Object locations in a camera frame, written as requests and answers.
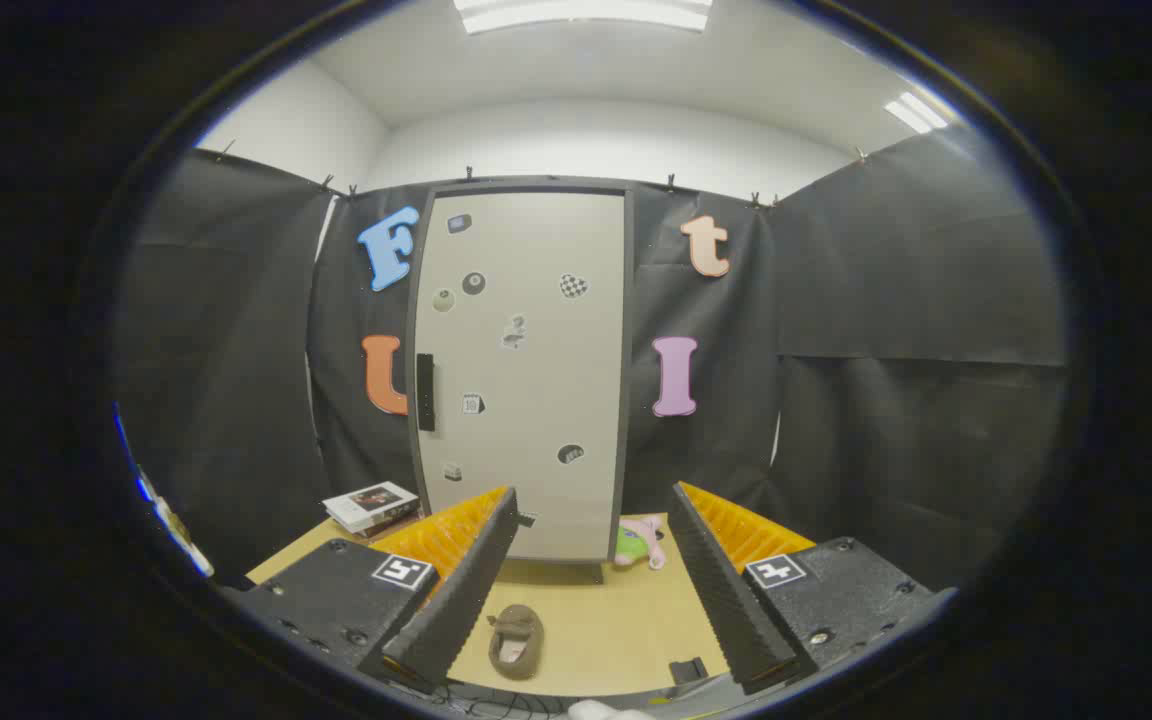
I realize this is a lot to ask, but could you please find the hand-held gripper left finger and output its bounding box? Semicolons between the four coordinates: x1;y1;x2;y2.
226;486;520;696

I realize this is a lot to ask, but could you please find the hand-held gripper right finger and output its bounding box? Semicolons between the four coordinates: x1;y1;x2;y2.
668;480;957;696

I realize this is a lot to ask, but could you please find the brown fuzzy shoe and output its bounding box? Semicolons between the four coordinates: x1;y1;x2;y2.
486;603;545;681

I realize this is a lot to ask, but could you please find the grey shoe cabinet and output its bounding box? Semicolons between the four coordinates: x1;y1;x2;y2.
406;178;635;586

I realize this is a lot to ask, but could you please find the pink and green plush toy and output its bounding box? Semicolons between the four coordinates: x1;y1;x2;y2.
614;515;667;571

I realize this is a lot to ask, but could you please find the white book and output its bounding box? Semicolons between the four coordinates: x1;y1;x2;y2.
323;481;420;533

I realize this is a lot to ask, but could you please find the blue and white clutter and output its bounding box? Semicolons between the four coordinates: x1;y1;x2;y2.
116;400;215;579

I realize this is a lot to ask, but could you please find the black backdrop cloth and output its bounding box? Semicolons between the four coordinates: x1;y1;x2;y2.
116;130;1067;591

